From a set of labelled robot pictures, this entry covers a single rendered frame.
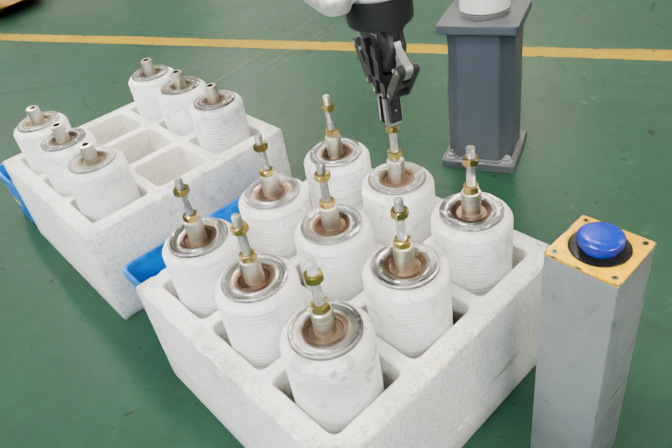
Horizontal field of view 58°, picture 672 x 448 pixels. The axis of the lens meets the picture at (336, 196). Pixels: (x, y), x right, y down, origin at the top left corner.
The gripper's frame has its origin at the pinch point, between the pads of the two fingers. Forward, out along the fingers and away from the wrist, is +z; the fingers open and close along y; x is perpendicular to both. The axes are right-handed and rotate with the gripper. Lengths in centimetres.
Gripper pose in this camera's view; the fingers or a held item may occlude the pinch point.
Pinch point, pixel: (390, 108)
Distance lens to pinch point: 73.8
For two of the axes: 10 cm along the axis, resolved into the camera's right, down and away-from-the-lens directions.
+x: -9.1, 3.3, -2.3
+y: -3.8, -4.9, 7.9
